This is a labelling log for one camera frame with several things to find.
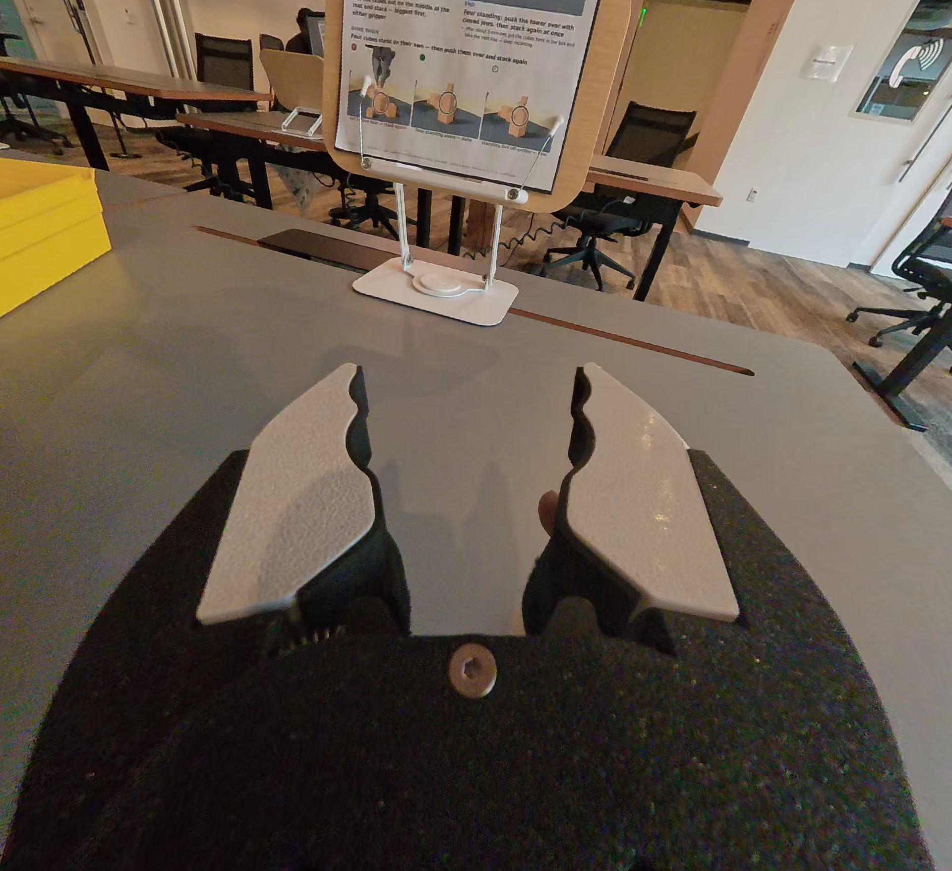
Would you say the wall phone sign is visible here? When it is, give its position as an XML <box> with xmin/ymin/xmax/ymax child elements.
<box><xmin>856</xmin><ymin>0</ymin><xmax>952</xmax><ymax>122</ymax></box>

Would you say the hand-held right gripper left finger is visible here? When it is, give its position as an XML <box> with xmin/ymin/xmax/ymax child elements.
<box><xmin>197</xmin><ymin>361</ymin><xmax>410</xmax><ymax>628</ymax></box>

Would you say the printed instruction sheet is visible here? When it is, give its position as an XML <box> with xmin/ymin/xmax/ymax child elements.
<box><xmin>335</xmin><ymin>0</ymin><xmax>618</xmax><ymax>192</ymax></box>

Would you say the black coiled cable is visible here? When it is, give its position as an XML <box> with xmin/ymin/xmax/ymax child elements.
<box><xmin>499</xmin><ymin>209</ymin><xmax>560</xmax><ymax>263</ymax></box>

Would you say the long wooden office table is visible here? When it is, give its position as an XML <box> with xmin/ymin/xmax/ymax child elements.
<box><xmin>179</xmin><ymin>110</ymin><xmax>724</xmax><ymax>301</ymax></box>

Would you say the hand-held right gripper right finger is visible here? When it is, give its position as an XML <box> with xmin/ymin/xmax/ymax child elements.
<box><xmin>521</xmin><ymin>361</ymin><xmax>742</xmax><ymax>628</ymax></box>

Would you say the black cable slot lid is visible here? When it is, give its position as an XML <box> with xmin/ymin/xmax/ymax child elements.
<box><xmin>256</xmin><ymin>229</ymin><xmax>395</xmax><ymax>274</ymax></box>

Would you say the black office chair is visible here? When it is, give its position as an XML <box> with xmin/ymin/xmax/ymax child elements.
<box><xmin>194</xmin><ymin>34</ymin><xmax>257</xmax><ymax>92</ymax></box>
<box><xmin>543</xmin><ymin>101</ymin><xmax>700</xmax><ymax>292</ymax></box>
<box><xmin>848</xmin><ymin>194</ymin><xmax>952</xmax><ymax>351</ymax></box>

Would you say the yellow plastic bin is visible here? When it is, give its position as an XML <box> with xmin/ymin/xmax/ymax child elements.
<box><xmin>0</xmin><ymin>157</ymin><xmax>113</xmax><ymax>318</ymax></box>

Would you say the white instruction sheet stand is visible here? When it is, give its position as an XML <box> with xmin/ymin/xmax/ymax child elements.
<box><xmin>323</xmin><ymin>0</ymin><xmax>633</xmax><ymax>196</ymax></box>

